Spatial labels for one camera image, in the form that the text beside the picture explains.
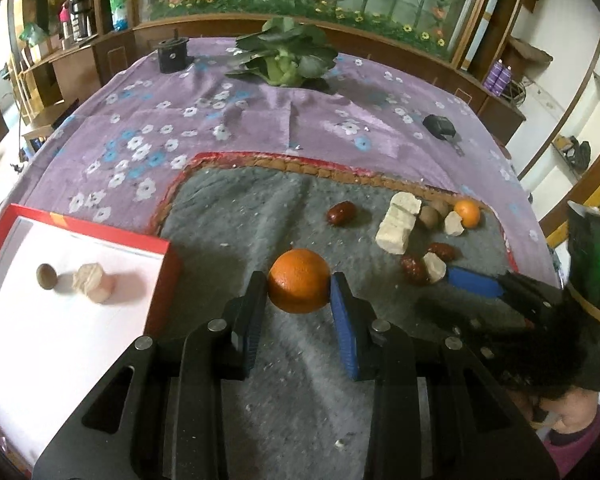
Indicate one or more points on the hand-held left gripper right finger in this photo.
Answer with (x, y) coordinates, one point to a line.
(342, 330)

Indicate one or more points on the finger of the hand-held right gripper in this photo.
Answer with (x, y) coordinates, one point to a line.
(472, 282)
(480, 335)

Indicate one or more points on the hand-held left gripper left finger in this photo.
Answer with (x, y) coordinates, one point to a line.
(254, 320)

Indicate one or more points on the large orange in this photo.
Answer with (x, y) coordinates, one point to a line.
(299, 281)

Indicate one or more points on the red box with white inside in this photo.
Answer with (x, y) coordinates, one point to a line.
(55, 350)

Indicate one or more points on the person's right forearm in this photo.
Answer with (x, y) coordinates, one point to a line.
(585, 452)

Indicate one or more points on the person's right hand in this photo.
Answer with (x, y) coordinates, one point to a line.
(575, 410)

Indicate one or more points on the small orange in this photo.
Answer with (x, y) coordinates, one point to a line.
(467, 212)

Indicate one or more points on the grey felt mat red trim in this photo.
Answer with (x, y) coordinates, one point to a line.
(260, 210)

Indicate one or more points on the black yellow tool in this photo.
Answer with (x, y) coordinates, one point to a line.
(574, 151)

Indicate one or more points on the black key fob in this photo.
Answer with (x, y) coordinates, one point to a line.
(440, 126)

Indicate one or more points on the purple spray can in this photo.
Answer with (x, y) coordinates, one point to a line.
(493, 76)
(505, 80)

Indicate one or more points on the purple floral cloth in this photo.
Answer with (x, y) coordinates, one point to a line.
(260, 115)

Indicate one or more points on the cardboard box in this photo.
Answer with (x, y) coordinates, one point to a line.
(527, 51)

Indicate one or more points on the green leafy bok choy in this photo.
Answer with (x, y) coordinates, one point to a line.
(280, 52)

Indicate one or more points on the black cylindrical holder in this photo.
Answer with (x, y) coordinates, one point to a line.
(172, 54)

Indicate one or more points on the small wooden stool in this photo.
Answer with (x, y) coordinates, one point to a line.
(50, 117)

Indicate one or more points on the green white bottle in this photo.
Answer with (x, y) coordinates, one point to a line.
(118, 7)

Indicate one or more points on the black steel thermos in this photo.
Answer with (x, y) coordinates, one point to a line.
(82, 12)

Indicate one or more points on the pink bottle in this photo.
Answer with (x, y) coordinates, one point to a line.
(65, 19)

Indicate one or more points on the green plastic bag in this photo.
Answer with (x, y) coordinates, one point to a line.
(32, 35)

